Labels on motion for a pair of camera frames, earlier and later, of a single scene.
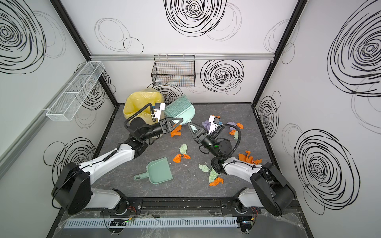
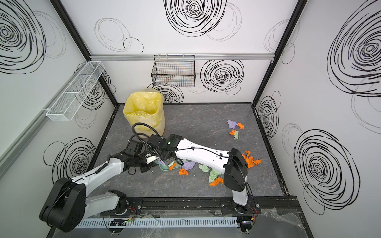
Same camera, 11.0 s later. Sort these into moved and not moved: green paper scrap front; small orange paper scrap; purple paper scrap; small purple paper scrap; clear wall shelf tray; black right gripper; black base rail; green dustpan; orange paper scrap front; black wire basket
Moved: black right gripper; green dustpan; small purple paper scrap
Not moved: black wire basket; orange paper scrap front; green paper scrap front; small orange paper scrap; purple paper scrap; black base rail; clear wall shelf tray
